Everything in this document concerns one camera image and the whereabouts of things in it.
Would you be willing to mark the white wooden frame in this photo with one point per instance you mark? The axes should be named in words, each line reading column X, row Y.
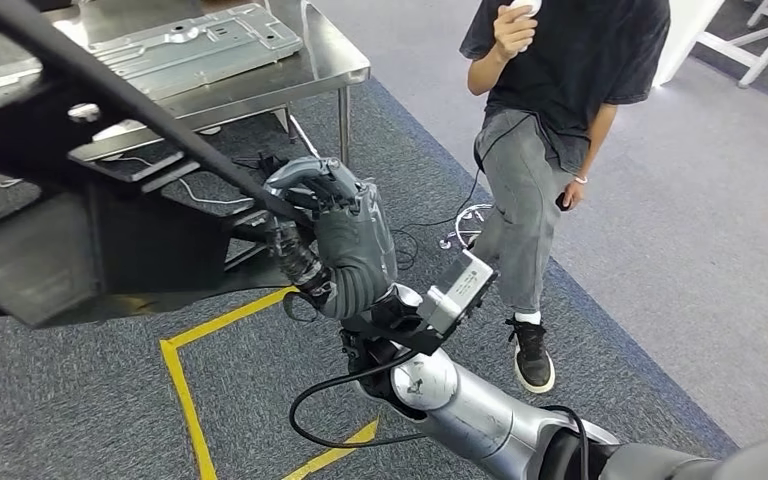
column 765, row 56

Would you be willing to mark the person's right forearm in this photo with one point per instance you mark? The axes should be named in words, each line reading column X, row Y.
column 490, row 73

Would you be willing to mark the small grey metal plate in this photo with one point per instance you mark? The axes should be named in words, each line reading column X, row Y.
column 0, row 78

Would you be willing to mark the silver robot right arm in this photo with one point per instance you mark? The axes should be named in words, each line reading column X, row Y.
column 477, row 417

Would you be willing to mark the person's left forearm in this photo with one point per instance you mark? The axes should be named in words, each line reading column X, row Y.
column 596, row 142

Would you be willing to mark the person's left hand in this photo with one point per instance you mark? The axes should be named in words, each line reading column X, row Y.
column 573, row 195

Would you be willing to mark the large grey stamped metal plate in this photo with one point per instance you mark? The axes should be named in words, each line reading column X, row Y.
column 192, row 46

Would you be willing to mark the black plastic frame part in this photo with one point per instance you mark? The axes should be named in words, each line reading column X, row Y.
column 126, row 252

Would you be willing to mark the black handheld controller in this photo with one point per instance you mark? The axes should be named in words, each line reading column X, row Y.
column 561, row 202

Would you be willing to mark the white handheld controller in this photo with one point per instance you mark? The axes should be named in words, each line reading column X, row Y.
column 526, row 5

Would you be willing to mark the white pedestal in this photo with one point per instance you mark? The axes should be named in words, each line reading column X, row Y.
column 685, row 33

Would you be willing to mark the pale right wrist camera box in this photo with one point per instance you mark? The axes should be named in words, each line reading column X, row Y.
column 460, row 288

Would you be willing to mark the yellow floor tape outline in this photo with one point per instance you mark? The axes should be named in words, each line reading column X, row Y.
column 175, row 384

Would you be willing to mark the person's right hand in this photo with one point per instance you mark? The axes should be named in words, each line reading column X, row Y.
column 513, row 33

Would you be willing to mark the stainless steel workbench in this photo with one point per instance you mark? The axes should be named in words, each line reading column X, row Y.
column 331, row 63

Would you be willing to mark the person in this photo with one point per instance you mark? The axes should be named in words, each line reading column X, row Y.
column 569, row 66

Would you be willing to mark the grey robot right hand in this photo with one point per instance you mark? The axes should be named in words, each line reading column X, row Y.
column 357, row 252

